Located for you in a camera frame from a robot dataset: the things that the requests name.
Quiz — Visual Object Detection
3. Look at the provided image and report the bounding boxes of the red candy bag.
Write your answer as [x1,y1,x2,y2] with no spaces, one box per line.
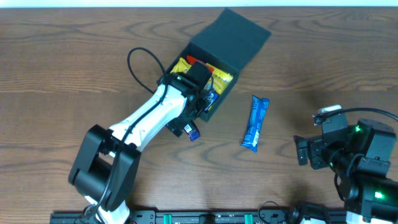
[186,55,215,73]

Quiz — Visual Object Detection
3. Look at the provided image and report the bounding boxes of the yellow Hacks candy bag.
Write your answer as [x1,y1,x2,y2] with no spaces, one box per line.
[206,63,233,95]

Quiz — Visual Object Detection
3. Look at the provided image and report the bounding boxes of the blue Eclipse mint box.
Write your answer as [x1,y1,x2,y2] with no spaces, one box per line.
[205,90,219,112]

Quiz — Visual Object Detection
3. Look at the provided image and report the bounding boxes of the dark green box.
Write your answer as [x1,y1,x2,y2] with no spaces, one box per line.
[167,8,271,122]

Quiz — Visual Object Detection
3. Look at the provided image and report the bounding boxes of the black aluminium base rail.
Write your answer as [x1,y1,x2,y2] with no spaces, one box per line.
[49,201,355,224]

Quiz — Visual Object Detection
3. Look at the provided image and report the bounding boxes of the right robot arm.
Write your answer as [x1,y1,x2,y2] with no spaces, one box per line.
[294,112,397,223]

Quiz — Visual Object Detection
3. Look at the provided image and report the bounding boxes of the yellow snack packet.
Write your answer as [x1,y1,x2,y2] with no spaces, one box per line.
[170,57,192,73]

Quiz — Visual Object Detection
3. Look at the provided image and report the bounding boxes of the blue snack bar wrapper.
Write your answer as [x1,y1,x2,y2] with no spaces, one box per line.
[240,96,270,152]

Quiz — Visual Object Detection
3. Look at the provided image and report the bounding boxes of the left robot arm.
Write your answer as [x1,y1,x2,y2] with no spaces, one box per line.
[68,62,213,223]

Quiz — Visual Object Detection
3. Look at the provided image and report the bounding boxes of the dark blue snack bar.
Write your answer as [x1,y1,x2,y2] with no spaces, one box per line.
[184,121,200,141]

